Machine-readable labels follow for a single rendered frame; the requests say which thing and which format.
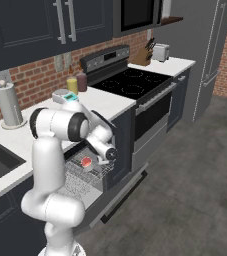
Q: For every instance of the dark base cabinet under sink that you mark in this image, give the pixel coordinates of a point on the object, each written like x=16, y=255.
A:
x=8, y=223

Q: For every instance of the dark upper cupboard door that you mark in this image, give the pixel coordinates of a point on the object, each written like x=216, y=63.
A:
x=91, y=20
x=21, y=30

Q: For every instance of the grey paper towel roll holder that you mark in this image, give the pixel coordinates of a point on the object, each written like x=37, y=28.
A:
x=8, y=105

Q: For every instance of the dark dishwasher door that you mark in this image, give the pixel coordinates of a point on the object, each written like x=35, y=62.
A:
x=111, y=203

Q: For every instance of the steel oven door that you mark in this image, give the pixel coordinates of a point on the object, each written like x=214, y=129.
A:
x=151, y=123

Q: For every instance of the black microwave oven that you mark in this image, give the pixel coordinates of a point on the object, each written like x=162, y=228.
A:
x=136, y=15

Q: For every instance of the brown wooden wall shelf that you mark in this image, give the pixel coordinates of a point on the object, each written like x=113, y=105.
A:
x=171, y=20

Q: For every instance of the red cup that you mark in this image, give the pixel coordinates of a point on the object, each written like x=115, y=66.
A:
x=86, y=162

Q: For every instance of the grey wall outlet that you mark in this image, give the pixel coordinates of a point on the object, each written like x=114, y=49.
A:
x=5, y=76

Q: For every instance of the wooden knife block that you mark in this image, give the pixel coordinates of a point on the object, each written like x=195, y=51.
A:
x=143, y=55

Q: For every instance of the white kitchen scale teal display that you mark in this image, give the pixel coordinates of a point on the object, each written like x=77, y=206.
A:
x=66, y=96

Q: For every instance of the dark grey fridge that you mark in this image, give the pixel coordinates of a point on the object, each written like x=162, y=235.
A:
x=191, y=50

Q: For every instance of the dark red squeeze bottle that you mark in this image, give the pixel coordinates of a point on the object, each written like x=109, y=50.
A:
x=81, y=81

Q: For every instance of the black and steel stove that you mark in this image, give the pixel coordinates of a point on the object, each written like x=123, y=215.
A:
x=131, y=83

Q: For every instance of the white jar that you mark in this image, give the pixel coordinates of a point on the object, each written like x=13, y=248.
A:
x=166, y=8

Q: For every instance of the white toaster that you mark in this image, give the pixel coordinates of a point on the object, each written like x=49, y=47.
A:
x=160, y=52

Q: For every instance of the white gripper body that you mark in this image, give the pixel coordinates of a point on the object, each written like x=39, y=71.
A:
x=102, y=161

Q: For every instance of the dark narrow base cabinet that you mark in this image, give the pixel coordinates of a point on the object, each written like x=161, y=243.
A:
x=121, y=150

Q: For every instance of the yellow squeeze bottle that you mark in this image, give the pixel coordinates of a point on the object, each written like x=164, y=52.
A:
x=72, y=85

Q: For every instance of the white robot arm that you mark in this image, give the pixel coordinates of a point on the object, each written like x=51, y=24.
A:
x=48, y=160

